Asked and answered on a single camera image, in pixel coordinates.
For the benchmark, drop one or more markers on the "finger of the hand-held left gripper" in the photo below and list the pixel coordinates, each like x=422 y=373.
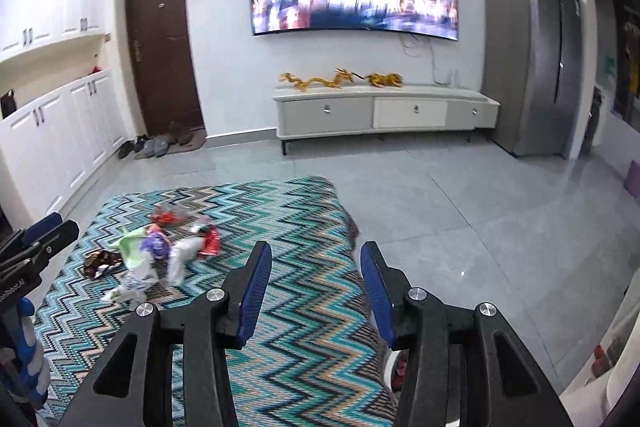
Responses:
x=44 y=227
x=57 y=239

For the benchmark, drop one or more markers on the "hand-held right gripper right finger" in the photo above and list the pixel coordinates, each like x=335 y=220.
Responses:
x=376 y=292

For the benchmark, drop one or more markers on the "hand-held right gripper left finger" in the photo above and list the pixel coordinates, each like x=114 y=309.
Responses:
x=252 y=294

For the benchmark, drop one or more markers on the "white round trash bin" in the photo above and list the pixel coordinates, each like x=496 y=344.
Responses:
x=389 y=364

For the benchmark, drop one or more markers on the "red white packaging bag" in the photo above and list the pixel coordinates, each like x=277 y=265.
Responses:
x=182 y=257

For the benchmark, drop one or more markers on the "person's left forearm striped sleeve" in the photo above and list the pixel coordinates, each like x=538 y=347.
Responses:
x=27 y=347

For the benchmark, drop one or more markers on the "dark brown wrapper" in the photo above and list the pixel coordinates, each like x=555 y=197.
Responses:
x=100 y=262

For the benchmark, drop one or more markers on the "green wrapper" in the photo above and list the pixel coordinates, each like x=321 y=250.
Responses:
x=131 y=248

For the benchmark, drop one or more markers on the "zigzag patterned blanket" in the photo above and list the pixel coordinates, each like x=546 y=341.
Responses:
x=300 y=227

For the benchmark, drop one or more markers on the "silver wrapper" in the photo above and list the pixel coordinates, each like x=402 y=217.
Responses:
x=200 y=225

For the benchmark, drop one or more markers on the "white plastic bag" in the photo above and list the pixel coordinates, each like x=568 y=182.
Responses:
x=135 y=282

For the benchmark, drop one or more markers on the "white floor cabinet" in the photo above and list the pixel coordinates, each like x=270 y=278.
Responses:
x=55 y=132

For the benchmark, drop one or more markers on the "row of shoes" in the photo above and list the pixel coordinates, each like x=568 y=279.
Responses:
x=150 y=149

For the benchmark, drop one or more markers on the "brown doormat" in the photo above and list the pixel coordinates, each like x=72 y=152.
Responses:
x=197 y=142

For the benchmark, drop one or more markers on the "grey white television cabinet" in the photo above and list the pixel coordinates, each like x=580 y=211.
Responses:
x=350 y=112

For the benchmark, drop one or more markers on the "brown wooden door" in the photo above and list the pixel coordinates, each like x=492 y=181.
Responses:
x=160 y=57

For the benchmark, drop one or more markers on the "small golden ornament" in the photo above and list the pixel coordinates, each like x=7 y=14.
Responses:
x=385 y=80

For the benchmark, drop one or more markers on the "long golden dragon ornament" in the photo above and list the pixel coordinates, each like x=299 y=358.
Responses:
x=320 y=82

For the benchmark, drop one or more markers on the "white router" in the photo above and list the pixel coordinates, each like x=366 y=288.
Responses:
x=452 y=79

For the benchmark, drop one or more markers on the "white table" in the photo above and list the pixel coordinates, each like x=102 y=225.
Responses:
x=615 y=367

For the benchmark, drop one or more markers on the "grey refrigerator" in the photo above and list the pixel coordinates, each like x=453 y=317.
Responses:
x=525 y=57

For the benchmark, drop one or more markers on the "purple mat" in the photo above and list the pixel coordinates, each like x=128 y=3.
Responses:
x=634 y=179

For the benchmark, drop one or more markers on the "white wall cabinet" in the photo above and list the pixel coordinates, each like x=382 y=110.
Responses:
x=50 y=7

